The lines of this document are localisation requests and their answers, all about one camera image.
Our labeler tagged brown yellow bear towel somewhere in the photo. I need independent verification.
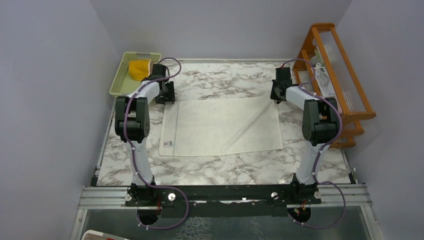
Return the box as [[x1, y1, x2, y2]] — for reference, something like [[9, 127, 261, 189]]
[[128, 60, 153, 82]]

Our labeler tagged cream white towel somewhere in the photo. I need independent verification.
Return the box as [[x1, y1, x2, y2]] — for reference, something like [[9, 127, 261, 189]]
[[159, 96, 283, 157]]

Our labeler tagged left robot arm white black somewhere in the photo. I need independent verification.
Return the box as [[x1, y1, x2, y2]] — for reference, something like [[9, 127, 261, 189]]
[[114, 63, 176, 206]]

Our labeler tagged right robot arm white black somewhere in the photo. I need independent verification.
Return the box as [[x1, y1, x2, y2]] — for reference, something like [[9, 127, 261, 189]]
[[270, 67, 341, 204]]

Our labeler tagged white packaged item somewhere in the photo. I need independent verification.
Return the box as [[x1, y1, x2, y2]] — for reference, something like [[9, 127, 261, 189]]
[[314, 63, 336, 98]]

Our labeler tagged green plastic basket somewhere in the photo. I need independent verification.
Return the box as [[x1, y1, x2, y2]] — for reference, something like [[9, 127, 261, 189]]
[[109, 51, 161, 97]]

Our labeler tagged orange wooden rack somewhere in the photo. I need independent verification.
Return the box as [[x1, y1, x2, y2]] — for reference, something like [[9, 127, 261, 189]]
[[292, 22, 376, 148]]

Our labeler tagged red white box corner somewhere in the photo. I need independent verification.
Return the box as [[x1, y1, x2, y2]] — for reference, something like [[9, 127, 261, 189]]
[[81, 230, 128, 240]]

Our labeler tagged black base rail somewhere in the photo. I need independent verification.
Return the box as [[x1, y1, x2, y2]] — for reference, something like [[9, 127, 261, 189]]
[[124, 183, 322, 219]]

